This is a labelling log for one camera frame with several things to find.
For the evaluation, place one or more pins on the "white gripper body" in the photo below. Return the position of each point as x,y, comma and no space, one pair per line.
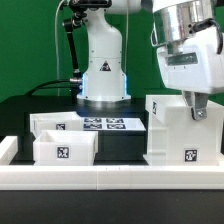
198,69

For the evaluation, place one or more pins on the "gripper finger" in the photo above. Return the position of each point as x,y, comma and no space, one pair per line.
199,106
188,98

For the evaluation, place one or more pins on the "white drawer cabinet frame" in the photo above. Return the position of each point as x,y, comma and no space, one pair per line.
176,139

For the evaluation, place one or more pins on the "white drawer box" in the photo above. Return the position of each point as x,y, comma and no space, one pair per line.
55,121
65,148

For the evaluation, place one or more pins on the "white front drawer box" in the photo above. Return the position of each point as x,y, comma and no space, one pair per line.
65,148

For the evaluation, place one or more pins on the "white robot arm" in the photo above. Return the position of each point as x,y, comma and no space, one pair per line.
96,46

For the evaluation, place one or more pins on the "white marker sheet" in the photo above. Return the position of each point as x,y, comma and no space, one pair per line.
113,124

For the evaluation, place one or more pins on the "white left fence rail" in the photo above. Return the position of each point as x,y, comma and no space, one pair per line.
8,149

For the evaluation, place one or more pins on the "white fence rail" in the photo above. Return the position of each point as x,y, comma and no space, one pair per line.
8,149
110,177

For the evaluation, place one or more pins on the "white front fence rail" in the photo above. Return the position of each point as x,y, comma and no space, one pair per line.
110,177

